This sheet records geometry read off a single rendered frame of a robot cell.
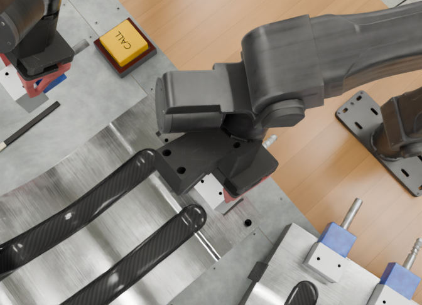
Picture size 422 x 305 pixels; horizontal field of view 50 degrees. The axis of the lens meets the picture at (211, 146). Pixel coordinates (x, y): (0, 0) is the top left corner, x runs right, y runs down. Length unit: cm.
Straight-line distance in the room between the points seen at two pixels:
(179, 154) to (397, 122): 35
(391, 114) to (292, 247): 24
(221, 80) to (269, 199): 37
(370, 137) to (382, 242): 18
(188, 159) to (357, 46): 20
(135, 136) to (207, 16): 30
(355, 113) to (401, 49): 44
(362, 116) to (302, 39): 45
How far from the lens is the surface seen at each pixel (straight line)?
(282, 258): 71
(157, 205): 67
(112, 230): 68
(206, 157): 47
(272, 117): 40
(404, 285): 75
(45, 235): 69
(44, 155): 81
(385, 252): 82
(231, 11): 89
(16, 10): 49
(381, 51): 40
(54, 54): 61
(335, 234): 72
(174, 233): 67
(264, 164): 55
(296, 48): 40
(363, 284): 74
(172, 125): 44
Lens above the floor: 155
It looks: 75 degrees down
